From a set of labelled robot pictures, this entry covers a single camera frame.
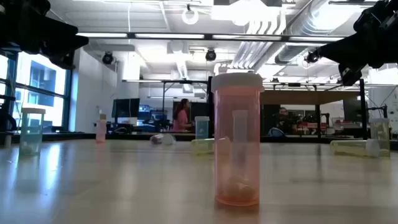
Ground blue pill bottle red pills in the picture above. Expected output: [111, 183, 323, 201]
[149, 134, 165, 146]

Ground black metal rig frame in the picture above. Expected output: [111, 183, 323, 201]
[0, 132, 398, 146]

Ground white ring ceiling lamp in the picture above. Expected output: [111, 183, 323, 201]
[182, 7, 200, 26]

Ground large window blue frame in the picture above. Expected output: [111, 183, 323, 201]
[0, 46, 74, 133]

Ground black computer monitor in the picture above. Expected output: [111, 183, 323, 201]
[111, 98, 141, 119]

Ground silver ventilation duct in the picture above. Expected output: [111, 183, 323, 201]
[275, 0, 352, 65]

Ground person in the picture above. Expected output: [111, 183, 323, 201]
[172, 98, 194, 133]
[267, 106, 296, 138]

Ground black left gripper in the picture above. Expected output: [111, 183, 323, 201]
[0, 0, 90, 70]

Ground blue round object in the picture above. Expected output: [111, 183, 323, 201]
[267, 127, 285, 138]

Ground clear vial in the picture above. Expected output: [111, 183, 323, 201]
[19, 107, 47, 156]

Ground long linear ceiling light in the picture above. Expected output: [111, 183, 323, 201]
[76, 30, 346, 43]

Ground blue pill bottle white pills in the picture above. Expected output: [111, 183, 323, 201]
[161, 133, 177, 146]
[195, 116, 211, 140]

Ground white ceiling conduits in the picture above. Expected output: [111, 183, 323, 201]
[231, 12, 287, 71]

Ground black background workbench frame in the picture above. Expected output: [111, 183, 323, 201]
[123, 79, 208, 134]

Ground black office chair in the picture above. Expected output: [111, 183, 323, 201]
[0, 95, 18, 132]

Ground white whiteboard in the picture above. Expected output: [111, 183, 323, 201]
[368, 86, 398, 133]

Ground wooden shelf black metal frame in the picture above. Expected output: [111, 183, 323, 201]
[206, 76, 368, 146]

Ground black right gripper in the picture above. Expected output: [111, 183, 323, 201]
[318, 0, 398, 86]

